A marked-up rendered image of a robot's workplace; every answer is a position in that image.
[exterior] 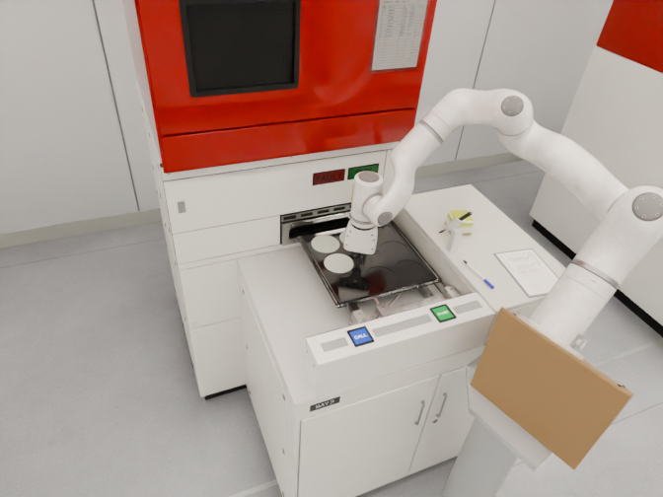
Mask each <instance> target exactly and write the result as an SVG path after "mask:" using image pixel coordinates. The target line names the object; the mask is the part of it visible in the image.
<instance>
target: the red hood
mask: <svg viewBox="0 0 663 497"><path fill-rule="evenodd" d="M122 4H123V9H124V14H125V20H126V24H127V30H128V35H129V41H130V46H131V51H132V57H133V62H134V68H135V73H136V78H137V82H138V86H139V89H140V93H141V96H142V100H143V103H144V106H145V109H146V112H147V116H148V119H149V123H150V126H151V130H152V133H153V137H154V140H155V144H156V147H157V151H158V154H159V158H160V161H161V165H162V168H163V172H164V173H165V174H169V173H176V172H183V171H190V170H198V169H205V168H212V167H219V166H227V165H234V164H241V163H248V162H255V161H262V160H269V159H277V158H284V157H291V156H298V155H306V154H313V153H320V152H326V151H334V150H341V149H348V148H356V147H363V146H370V145H377V144H385V143H392V142H399V141H402V140H403V139H404V138H405V137H406V135H407V134H408V133H409V132H410V131H411V130H412V129H413V128H414V123H415V118H416V112H417V107H418V101H419V96H420V90H421V85H422V79H423V74H424V69H425V63H426V58H427V52H428V47H429V42H430V37H431V31H432V26H433V20H434V15H435V9H436V4H437V0H122Z"/></svg>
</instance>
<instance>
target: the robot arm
mask: <svg viewBox="0 0 663 497"><path fill-rule="evenodd" d="M477 124H487V125H491V126H493V127H494V130H495V135H496V138H497V140H498V141H499V142H500V143H501V144H502V145H503V146H504V147H505V148H506V149H507V150H508V151H510V152H511V153H512V154H514V155H516V156H517V157H519V158H521V159H523V160H525V161H528V162H530V163H531V164H533V165H535V166H537V167H538V168H540V169H541V170H543V171H544V172H545V173H547V174H548V175H549V176H551V177H552V178H554V179H555V180H556V181H557V182H559V183H560V184H561V185H562V186H564V187H565V188H566V189H567V190H568V191H569V192H571V193H572V194H573V195H574V196H575V197H576V198H577V199H578V200H579V201H580V202H581V204H582V205H583V206H584V207H585V208H586V209H587V210H588V211H589V212H590V214H591V215H592V216H593V217H594V218H595V219H596V220H597V221H598V222H599V223H600V224H599V226H598V227H597V228H596V230H595V231H594V232H593V234H592V235H591V236H590V238H589V239H588V240H587V242H586V243H585V244H584V246H583V247H582V248H581V250H580V251H579V252H578V254H577V255H576V256H575V258H574V259H572V261H571V262H570V264H569V265H568V266H567V268H566V269H565V270H564V272H563V273H562V275H561V276H560V277H559V279H558V280H557V281H556V283H555V284H554V285H553V287H552V288H551V290H550V291H549V292H548V294H547V295H546V297H545V298H544V299H543V301H542V302H541V303H540V305H539V306H538V307H537V309H536V310H535V312H534V313H533V314H532V316H531V317H530V318H529V319H528V318H526V317H525V316H523V315H521V314H520V313H518V312H516V313H515V315H516V316H517V317H518V318H519V319H521V320H523V321H524V322H525V323H527V324H528V325H530V326H531V327H533V328H534V329H536V330H537V331H539V332H540V333H541V334H543V335H544V336H546V337H547V338H549V339H550V340H552V341H553V342H555V343H556V344H558V345H559V346H561V347H562V348H564V349H565V350H567V351H568V352H570V353H571V354H573V355H574V356H576V357H577V358H579V359H581V360H582V361H584V360H585V358H586V357H584V356H583V355H581V354H580V353H579V352H577V351H576V350H574V349H573V347H574V348H576V347H577V348H578V349H579V350H581V349H583V348H584V346H585V345H586V342H587V340H586V339H585V340H583V339H582V335H583V334H584V333H585V331H586V330H587V329H588V327H589V326H590V325H591V323H592V322H593V321H594V319H595V318H596V317H597V315H598V314H600V312H601V311H602V310H603V308H604V307H605V306H606V304H607V303H608V302H609V300H610V299H611V298H612V296H613V295H614V294H615V292H616V291H617V290H618V288H619V287H620V286H621V284H622V283H623V282H624V280H625V279H626V277H627V276H628V275H629V274H630V273H631V271H632V270H633V269H634V268H635V267H636V266H637V265H638V264H639V262H640V261H641V260H642V259H643V258H644V257H645V256H646V255H647V254H648V253H649V251H650V250H651V249H652V248H653V247H654V246H655V244H656V243H657V242H658V241H659V240H660V238H661V237H662V236H663V189H662V188H659V187H657V186H653V185H640V186H636V187H634V188H631V189H628V188H627V187H625V186H624V185H623V184H622V183H621V182H620V181H618V180H617V179H616V178H615V177H614V176H613V175H612V174H611V173H610V172H609V171H608V170H607V168H606V167H605V166H604V165H603V164H601V163H600V162H599V161H598V160H597V159H596V158H595V157H594V156H592V155H591V154H590V153H589V152H587V151H586V150H585V149H583V148H582V147H581V146H579V145H578V144H577V143H575V142H574V141H572V140H571V139H569V138H567V137H565V136H563V135H561V134H558V133H555V132H552V131H550V130H547V129H545V128H543V127H542V126H540V125H539V124H538V123H537V122H536V121H535V120H534V119H533V106H532V103H531V101H530V100H529V99H528V98H527V97H526V96H525V95H523V94H522V93H520V92H517V91H514V90H510V89H496V90H491V91H479V90H472V89H457V90H454V91H451V92H450V93H448V94H447V95H445V96H444V97H443V98H442V99H441V100H440V101H439V102H438V103H437V104H436V105H435V106H434V107H433V108H432V109H431V110H430V111H429V113H428V114H427V115H426V116H425V117H424V118H423V119H422V120H421V121H420V122H419V123H418V124H417V125H416V126H415V127H414V128H413V129H412V130H411V131H410V132H409V133H408V134H407V135H406V137H405V138H404V139H403V140H402V141H401V142H400V143H399V144H398V145H397V146H396V147H395V148H394V150H393V151H392V153H391V155H390V161H391V164H392V166H393V168H394V171H395V177H394V181H393V184H392V186H391V188H390V189H389V190H388V192H387V193H386V194H385V195H384V196H383V193H382V188H383V181H384V180H383V178H382V177H381V176H380V175H379V174H377V173H374V172H369V171H365V172H360V173H358V174H356V175H355V177H354V185H353V193H352V202H351V211H350V214H349V215H348V219H350V220H349V222H348V224H347V228H346V232H345V238H344V246H343V248H344V249H346V250H349V251H350V252H351V253H352V254H353V257H354V258H353V263H355V266H354V267H359V266H360V264H362V262H363V258H364V256H366V255H368V254H376V244H377V236H378V227H381V226H384V225H386V224H388V223H389V222H390V221H391V220H392V219H394V218H395V217H396V216H397V215H398V214H399V213H400V211H401V210H402V209H403V208H404V207H405V206H406V204H407V203H408V201H409V200H410V197H411V195H412V192H413V187H414V174H415V171H416V169H417V168H418V166H419V165H420V164H421V163H422V162H423V161H424V160H425V159H426V158H427V157H428V156H429V155H431V154H432V153H433V152H434V151H435V150H436V149H437V148H438V147H439V146H440V145H441V144H442V143H443V142H444V141H445V140H446V139H447V138H448V137H449V136H450V135H451V134H452V133H453V132H454V131H455V130H456V129H457V128H458V127H459V126H462V125H477ZM377 226H378V227H377ZM359 252H360V253H359ZM357 263H358V264H357Z"/></svg>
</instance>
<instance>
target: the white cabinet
mask: <svg viewBox="0 0 663 497"><path fill-rule="evenodd" d="M238 275H239V289H240V303H241V317H242V331H243V344H244V358H245V372H246V385H247V388H248V391H249V395H250V398H251V401H252V404H253V407H254V410H255V413H256V416H257V419H258V424H259V427H260V430H261V432H262V436H263V439H264V442H265V445H266V448H267V451H268V454H269V457H270V460H271V463H272V466H273V469H274V472H275V475H276V479H277V482H278V485H279V488H280V491H281V494H282V497H355V496H358V495H360V494H363V493H365V492H368V491H370V490H373V489H375V488H378V487H380V486H383V485H385V484H388V483H390V482H393V481H395V480H398V479H400V478H403V477H405V476H408V475H410V474H413V473H415V472H418V471H420V470H423V469H425V468H428V467H430V466H433V465H435V464H438V463H440V462H443V461H446V460H448V459H451V458H453V457H456V456H458V455H459V452H460V450H461V448H462V447H463V444H464V442H465V440H466V438H467V435H468V433H469V431H470V429H471V426H472V424H473V422H474V419H475V418H474V417H473V416H472V415H471V413H470V412H469V407H468V391H467V375H466V368H467V366H468V364H470V363H471V362H472V361H474V360H475V359H476V358H477V357H478V356H479V355H481V354H482V352H483V349H484V347H485V345H486V343H484V344H483V345H482V346H480V347H477V348H473V349H470V350H467V351H464V352H461V353H458V354H454V355H451V356H448V357H445V358H442V359H439V360H435V361H432V362H429V363H426V364H423V365H420V366H416V367H413V368H410V369H407V370H404V371H401V372H398V373H394V374H391V375H389V376H386V377H383V378H380V379H376V380H373V381H370V382H367V383H364V384H361V385H357V386H354V387H351V388H348V389H345V390H339V391H336V392H333V393H330V394H327V395H324V396H320V397H317V398H314V399H311V400H308V401H305V402H302V403H298V404H295V405H294V402H293V400H292V397H291V395H290V392H289V390H288V387H287V386H286V383H285V381H284V378H283V376H282V373H281V371H280V368H279V366H278V363H277V361H276V358H275V356H274V353H273V351H272V348H271V346H270V343H269V341H268V338H267V336H266V333H265V331H264V328H263V325H262V323H261V320H260V318H259V315H258V311H257V309H256V306H255V304H254V301H253V299H252V296H251V294H250V291H249V289H248V286H247V284H246V281H245V279H244V276H243V274H242V271H241V269H240V266H239V264H238Z"/></svg>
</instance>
